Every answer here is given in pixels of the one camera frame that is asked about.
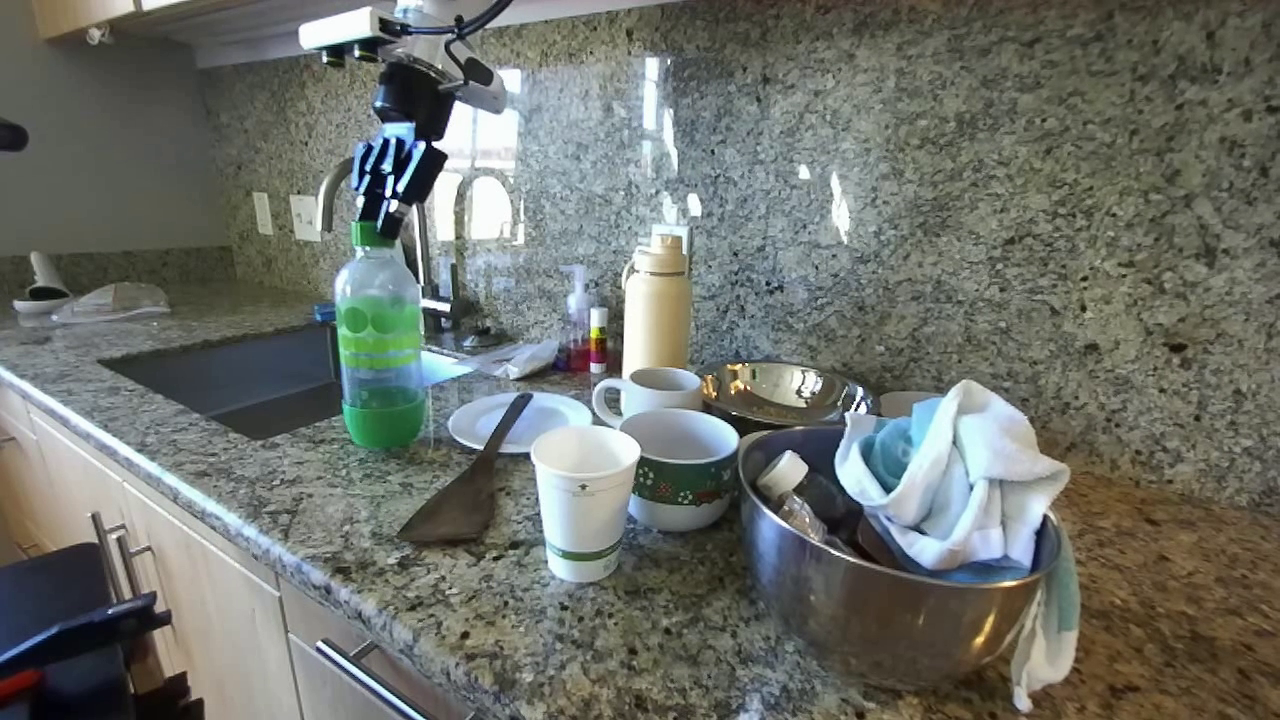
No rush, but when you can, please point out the small clear soap bottle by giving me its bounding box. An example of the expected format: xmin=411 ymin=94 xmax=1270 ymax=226
xmin=563 ymin=264 xmax=597 ymax=373

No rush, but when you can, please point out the small red yellow bottle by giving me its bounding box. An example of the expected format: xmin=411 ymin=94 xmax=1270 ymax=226
xmin=587 ymin=303 xmax=607 ymax=375

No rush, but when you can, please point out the white wall outlet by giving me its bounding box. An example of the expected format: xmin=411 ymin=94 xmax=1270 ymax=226
xmin=287 ymin=197 xmax=319 ymax=241

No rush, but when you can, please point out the clear plastic packet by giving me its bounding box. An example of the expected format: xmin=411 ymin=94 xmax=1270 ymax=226
xmin=473 ymin=338 xmax=561 ymax=380

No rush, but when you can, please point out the white object on counter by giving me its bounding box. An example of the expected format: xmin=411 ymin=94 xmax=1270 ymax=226
xmin=14 ymin=251 xmax=172 ymax=323

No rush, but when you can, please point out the large steel mixing bowl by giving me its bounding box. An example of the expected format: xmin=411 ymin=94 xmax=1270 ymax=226
xmin=735 ymin=422 xmax=1064 ymax=687

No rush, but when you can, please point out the white capped dark bottle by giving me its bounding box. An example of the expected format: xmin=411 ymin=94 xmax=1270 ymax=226
xmin=757 ymin=452 xmax=860 ymax=537

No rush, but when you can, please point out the cream insulated water bottle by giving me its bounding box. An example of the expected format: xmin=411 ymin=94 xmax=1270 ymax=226
xmin=619 ymin=232 xmax=693 ymax=373

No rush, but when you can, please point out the white and blue towel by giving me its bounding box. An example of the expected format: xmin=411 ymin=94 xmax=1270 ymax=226
xmin=833 ymin=375 xmax=1085 ymax=715

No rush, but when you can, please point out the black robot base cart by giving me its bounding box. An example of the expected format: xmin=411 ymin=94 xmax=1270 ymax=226
xmin=0 ymin=542 xmax=203 ymax=720

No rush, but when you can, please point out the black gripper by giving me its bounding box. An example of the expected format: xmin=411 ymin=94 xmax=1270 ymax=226
xmin=352 ymin=58 xmax=454 ymax=241

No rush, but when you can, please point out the small silver dish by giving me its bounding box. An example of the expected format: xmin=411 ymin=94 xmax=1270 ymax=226
xmin=704 ymin=360 xmax=871 ymax=426

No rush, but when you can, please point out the green plastic bottle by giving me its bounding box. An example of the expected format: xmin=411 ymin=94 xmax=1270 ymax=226
xmin=337 ymin=219 xmax=428 ymax=452

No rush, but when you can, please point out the green patterned white mug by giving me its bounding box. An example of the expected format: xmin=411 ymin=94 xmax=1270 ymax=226
xmin=624 ymin=408 xmax=739 ymax=532

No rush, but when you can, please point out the white round plate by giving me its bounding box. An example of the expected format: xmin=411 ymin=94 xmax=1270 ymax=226
xmin=447 ymin=392 xmax=591 ymax=456

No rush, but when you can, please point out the steel cabinet handle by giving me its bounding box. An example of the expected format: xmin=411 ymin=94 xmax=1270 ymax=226
xmin=92 ymin=513 xmax=148 ymax=607

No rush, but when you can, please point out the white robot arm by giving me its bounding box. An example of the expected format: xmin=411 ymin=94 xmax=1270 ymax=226
xmin=352 ymin=0 xmax=511 ymax=241

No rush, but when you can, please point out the curved steel faucet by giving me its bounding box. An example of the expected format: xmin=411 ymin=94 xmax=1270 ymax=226
xmin=314 ymin=151 xmax=527 ymax=343

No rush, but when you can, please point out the steel drawer handle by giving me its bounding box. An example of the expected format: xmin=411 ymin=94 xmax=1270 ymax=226
xmin=314 ymin=637 xmax=433 ymax=720

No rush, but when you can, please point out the steel kitchen sink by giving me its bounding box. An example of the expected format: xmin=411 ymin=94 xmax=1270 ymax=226
xmin=108 ymin=323 xmax=343 ymax=440

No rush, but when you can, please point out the white paper cup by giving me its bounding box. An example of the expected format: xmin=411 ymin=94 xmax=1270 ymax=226
xmin=534 ymin=426 xmax=641 ymax=584

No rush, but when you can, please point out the plain white mug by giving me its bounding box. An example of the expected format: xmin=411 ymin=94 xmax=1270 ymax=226
xmin=591 ymin=367 xmax=704 ymax=422

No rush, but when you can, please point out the dark wooden spatula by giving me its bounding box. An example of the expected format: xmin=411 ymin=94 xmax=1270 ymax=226
xmin=401 ymin=392 xmax=534 ymax=547

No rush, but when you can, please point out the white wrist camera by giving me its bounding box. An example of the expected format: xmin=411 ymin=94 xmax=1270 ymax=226
xmin=296 ymin=3 xmax=397 ymax=67

